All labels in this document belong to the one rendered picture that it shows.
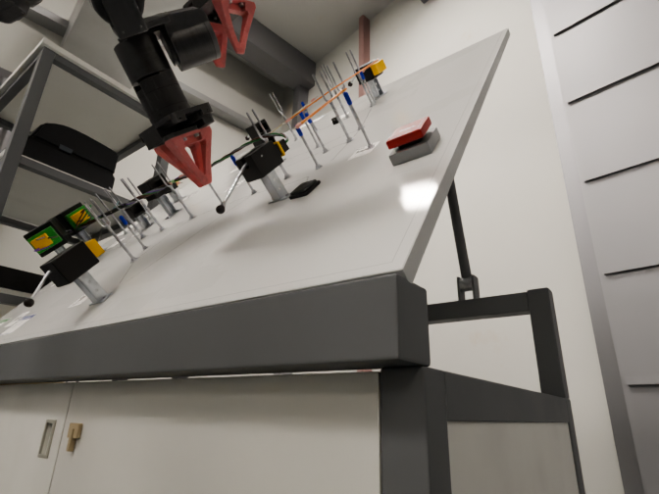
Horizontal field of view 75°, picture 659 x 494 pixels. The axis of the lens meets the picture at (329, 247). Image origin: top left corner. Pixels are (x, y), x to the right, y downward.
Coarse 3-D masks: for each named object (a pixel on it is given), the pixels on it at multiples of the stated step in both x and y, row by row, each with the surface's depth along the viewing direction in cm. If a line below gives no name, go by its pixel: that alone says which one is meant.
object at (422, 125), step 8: (424, 120) 56; (400, 128) 58; (408, 128) 56; (416, 128) 54; (424, 128) 54; (392, 136) 56; (400, 136) 55; (408, 136) 54; (416, 136) 54; (392, 144) 56; (400, 144) 55; (408, 144) 56
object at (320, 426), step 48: (96, 384) 63; (144, 384) 55; (192, 384) 50; (240, 384) 45; (288, 384) 41; (336, 384) 38; (96, 432) 59; (144, 432) 52; (192, 432) 47; (240, 432) 43; (288, 432) 39; (336, 432) 36; (96, 480) 55; (144, 480) 49; (192, 480) 45; (240, 480) 41; (288, 480) 38; (336, 480) 35
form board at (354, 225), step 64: (448, 64) 105; (320, 128) 118; (384, 128) 79; (448, 128) 59; (192, 192) 135; (256, 192) 87; (320, 192) 64; (384, 192) 50; (128, 256) 96; (192, 256) 68; (256, 256) 53; (320, 256) 44; (384, 256) 37; (0, 320) 107; (64, 320) 74; (128, 320) 57
